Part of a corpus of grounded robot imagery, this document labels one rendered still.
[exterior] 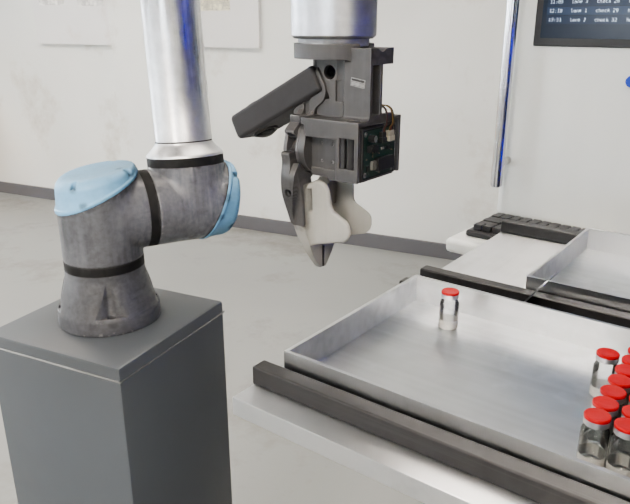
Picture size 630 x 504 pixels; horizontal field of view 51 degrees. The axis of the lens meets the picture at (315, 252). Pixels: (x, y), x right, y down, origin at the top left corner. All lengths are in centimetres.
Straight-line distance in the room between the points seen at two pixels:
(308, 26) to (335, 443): 35
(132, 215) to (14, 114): 428
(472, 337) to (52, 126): 440
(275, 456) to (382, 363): 137
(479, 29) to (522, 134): 196
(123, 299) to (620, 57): 101
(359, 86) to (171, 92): 47
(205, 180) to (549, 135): 78
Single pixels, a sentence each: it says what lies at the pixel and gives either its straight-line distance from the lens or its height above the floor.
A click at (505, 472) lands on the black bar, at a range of 55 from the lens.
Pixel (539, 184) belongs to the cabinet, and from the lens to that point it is 151.
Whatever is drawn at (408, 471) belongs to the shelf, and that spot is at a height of 88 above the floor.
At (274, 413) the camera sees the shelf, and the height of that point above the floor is 88.
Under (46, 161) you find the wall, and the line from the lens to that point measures 509.
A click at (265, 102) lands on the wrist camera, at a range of 64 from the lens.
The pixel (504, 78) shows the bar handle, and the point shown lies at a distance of 145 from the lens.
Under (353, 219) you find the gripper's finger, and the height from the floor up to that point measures 104.
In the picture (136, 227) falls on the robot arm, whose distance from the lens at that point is 98.
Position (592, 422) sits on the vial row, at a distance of 57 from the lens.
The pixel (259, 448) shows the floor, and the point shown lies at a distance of 209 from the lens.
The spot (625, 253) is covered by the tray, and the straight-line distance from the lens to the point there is 111.
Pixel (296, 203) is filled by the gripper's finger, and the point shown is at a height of 106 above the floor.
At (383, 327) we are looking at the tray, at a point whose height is 88.
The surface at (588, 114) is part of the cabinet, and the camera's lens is 146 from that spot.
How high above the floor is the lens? 122
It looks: 19 degrees down
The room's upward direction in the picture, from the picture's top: straight up
